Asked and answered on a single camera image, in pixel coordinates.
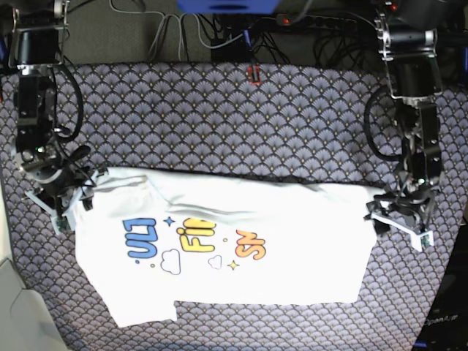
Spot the patterned grey table cloth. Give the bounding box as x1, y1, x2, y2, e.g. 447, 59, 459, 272
1, 64, 467, 350

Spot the red and black clamp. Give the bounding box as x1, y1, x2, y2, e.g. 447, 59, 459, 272
248, 64, 261, 86

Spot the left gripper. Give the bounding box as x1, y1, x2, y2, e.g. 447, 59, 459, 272
366, 178, 439, 237

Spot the white cable bundle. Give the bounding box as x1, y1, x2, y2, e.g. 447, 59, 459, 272
109, 0, 242, 63

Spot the blue box at top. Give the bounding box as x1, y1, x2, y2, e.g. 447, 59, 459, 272
177, 0, 279, 15

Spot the grey plastic bin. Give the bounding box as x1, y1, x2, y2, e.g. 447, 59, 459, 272
1, 259, 67, 350

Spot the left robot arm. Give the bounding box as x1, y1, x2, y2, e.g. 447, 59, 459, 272
363, 1, 458, 239

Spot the black power strip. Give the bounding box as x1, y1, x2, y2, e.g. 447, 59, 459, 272
274, 13, 358, 31

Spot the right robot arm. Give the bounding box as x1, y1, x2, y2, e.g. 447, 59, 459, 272
6, 1, 95, 216

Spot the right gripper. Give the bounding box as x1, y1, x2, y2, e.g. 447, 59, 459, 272
21, 153, 108, 211

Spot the white printed T-shirt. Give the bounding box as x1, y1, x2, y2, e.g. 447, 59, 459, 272
73, 168, 379, 328

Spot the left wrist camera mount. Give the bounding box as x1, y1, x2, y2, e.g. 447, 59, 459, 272
364, 211, 434, 252

